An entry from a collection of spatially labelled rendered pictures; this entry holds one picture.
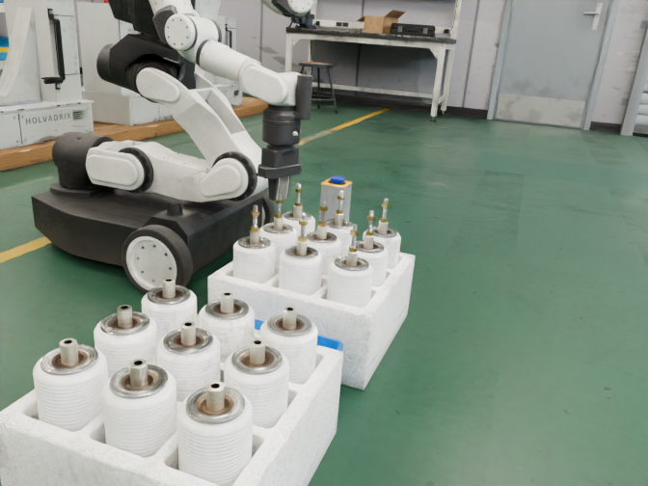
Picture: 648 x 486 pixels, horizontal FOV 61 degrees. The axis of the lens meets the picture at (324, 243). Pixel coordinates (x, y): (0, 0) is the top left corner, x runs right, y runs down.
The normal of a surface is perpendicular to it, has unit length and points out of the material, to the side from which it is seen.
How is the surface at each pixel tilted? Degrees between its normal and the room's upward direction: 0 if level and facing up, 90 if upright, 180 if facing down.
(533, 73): 90
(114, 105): 90
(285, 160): 90
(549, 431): 0
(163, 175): 90
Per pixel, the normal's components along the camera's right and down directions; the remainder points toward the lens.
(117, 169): -0.34, 0.31
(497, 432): 0.07, -0.94
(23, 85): 0.94, 0.18
